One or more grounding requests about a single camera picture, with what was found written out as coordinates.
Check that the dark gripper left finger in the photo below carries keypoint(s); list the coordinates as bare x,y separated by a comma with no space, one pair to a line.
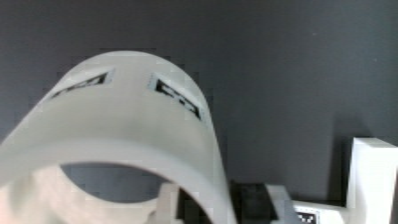
175,211

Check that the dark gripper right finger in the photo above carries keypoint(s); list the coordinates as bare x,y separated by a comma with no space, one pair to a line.
262,203

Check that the white lamp base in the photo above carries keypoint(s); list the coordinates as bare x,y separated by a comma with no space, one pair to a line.
319,213

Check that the white lamp shade cone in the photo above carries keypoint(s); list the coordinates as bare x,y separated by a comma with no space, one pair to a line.
115,136

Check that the white foam border frame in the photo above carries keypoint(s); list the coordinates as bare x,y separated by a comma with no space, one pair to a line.
372,181

